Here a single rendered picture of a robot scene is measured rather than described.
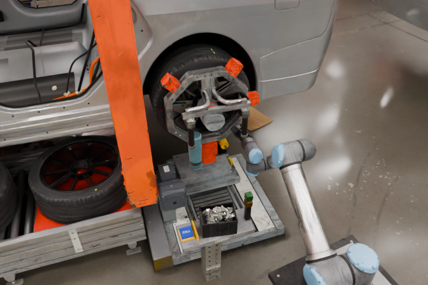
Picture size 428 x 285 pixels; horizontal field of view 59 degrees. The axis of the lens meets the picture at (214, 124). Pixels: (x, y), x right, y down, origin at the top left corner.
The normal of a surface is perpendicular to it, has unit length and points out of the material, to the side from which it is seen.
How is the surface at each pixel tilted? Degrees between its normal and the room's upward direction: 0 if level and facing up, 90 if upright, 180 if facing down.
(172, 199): 90
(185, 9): 90
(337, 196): 0
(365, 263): 5
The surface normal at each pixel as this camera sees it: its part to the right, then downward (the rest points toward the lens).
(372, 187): 0.00, -0.80
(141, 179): 0.31, 0.57
